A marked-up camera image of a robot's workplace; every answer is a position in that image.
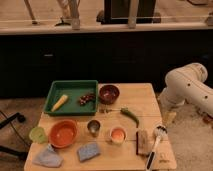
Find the light green cup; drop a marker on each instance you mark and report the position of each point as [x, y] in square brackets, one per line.
[38, 135]

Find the green pepper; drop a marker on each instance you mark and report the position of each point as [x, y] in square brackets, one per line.
[131, 115]

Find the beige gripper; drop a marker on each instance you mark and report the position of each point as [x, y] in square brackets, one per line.
[168, 117]

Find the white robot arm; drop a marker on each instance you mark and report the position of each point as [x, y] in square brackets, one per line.
[186, 84]

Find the white dish brush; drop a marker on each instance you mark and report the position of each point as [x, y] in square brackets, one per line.
[159, 132]

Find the dark red grape bunch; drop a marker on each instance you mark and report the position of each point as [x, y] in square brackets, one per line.
[86, 98]

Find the dark red bowl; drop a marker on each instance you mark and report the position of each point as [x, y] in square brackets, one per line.
[108, 94]

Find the metal fork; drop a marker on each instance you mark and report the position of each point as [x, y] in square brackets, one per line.
[108, 110]

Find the small metal cup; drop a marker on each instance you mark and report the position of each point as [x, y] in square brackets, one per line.
[94, 127]

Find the green plastic tray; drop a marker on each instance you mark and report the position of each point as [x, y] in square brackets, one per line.
[74, 89]

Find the orange bowl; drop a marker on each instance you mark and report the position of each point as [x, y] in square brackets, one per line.
[63, 133]

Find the brown wooden scrub brush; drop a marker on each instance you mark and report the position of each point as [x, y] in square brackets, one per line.
[142, 143]

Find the yellow corn cob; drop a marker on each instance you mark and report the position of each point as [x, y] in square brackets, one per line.
[59, 103]

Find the blue cloth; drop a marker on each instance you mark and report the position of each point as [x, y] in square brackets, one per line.
[48, 158]

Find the white cup orange inside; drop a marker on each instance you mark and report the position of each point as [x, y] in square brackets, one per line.
[117, 135]

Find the blue sponge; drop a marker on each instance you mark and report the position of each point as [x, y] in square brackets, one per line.
[88, 151]

